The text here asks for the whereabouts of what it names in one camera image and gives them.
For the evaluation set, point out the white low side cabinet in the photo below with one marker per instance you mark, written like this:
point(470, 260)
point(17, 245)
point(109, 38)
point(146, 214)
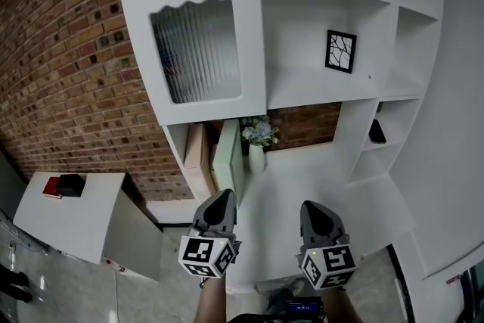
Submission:
point(75, 215)

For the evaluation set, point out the black box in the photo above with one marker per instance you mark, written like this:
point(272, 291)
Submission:
point(70, 185)

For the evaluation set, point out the white shelf cabinet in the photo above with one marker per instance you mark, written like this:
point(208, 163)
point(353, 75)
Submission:
point(378, 177)

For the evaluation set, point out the beige cardboard box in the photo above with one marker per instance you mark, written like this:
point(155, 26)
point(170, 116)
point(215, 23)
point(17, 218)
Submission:
point(196, 159)

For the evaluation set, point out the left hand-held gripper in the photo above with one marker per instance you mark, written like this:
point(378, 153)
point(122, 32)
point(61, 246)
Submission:
point(213, 238)

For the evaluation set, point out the white ceramic vase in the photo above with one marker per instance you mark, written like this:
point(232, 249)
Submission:
point(256, 159)

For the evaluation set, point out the black flat object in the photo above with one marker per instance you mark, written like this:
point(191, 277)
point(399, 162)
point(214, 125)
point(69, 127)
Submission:
point(377, 131)

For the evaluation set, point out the black device with screen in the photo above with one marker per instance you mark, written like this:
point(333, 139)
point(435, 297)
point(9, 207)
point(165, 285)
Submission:
point(303, 308)

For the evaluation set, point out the person's left forearm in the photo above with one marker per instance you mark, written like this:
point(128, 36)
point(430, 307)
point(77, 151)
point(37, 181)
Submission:
point(211, 300)

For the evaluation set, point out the person's shoe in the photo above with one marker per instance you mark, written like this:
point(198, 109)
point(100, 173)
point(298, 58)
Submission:
point(297, 285)

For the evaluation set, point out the red book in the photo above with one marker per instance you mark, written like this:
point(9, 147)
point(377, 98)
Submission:
point(51, 188)

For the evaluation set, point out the black framed line-art picture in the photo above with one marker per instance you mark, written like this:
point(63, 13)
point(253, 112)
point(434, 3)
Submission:
point(340, 51)

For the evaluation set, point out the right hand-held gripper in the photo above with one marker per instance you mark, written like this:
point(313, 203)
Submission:
point(325, 242)

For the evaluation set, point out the pale blue flower bouquet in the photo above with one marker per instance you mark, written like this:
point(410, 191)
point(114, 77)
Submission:
point(259, 133)

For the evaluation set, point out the person's right forearm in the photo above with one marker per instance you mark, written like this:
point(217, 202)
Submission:
point(342, 308)

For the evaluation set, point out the white ribbed-glass cabinet door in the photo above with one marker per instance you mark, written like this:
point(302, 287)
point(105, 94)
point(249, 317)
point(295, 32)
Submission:
point(204, 111)

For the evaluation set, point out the pale green flat box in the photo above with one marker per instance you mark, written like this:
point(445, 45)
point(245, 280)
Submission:
point(229, 159)

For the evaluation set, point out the black stand base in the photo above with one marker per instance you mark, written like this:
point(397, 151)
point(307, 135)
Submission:
point(17, 285)

